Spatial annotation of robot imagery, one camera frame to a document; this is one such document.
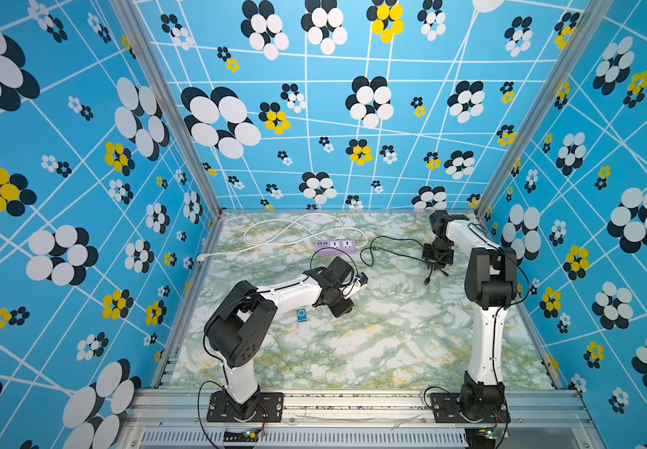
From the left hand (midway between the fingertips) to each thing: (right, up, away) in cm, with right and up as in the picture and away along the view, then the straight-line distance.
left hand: (349, 301), depth 91 cm
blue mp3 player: (-16, -4, -1) cm, 17 cm away
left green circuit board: (-30, -30, -19) cm, 47 cm away
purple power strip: (0, +18, +14) cm, 23 cm away
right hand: (+33, +11, +12) cm, 36 cm away
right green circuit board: (+34, -29, -21) cm, 49 cm away
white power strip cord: (-57, +13, +17) cm, 61 cm away
